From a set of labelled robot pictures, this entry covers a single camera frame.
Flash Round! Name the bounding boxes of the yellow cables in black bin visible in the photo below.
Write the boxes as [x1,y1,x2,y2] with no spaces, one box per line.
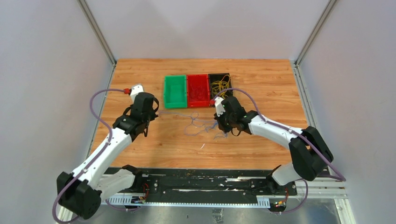
[210,78,232,100]

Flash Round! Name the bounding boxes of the black plastic bin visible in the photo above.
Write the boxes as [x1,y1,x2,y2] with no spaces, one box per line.
[208,73,232,107]

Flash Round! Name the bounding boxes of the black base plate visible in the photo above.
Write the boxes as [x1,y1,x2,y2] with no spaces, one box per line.
[102,167,332,205]

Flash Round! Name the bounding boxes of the aluminium frame post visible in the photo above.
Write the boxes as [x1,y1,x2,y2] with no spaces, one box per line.
[294,0,338,67]
[77,0,117,67]

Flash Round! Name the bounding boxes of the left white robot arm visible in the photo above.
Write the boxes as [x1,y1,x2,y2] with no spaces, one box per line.
[52,89,159,223]

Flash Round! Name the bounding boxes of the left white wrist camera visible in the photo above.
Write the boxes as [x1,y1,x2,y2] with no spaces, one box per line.
[128,84,144,102]

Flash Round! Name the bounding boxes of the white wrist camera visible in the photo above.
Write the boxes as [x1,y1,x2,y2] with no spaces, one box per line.
[210,97,226,118]
[128,84,144,102]

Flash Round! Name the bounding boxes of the green plastic bin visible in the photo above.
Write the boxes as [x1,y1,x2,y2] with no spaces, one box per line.
[163,75,187,109]

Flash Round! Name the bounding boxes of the aluminium frame post right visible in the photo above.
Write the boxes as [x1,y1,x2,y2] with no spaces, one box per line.
[294,0,338,67]

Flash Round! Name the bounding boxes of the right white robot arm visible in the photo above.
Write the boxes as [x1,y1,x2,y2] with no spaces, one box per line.
[214,96,333,195]

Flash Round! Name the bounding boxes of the aluminium frame post left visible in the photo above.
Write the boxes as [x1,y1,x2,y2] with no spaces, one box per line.
[77,0,117,67]

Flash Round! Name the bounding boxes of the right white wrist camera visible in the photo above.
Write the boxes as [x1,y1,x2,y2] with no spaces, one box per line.
[210,97,226,118]

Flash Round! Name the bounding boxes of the red plastic bin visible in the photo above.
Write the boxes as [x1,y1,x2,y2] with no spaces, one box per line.
[186,74,210,108]

